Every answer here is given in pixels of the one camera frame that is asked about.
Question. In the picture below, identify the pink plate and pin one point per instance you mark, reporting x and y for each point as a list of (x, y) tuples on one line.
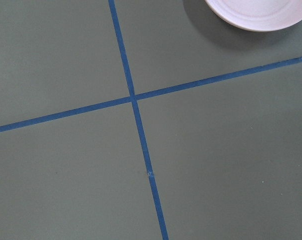
[(258, 15)]

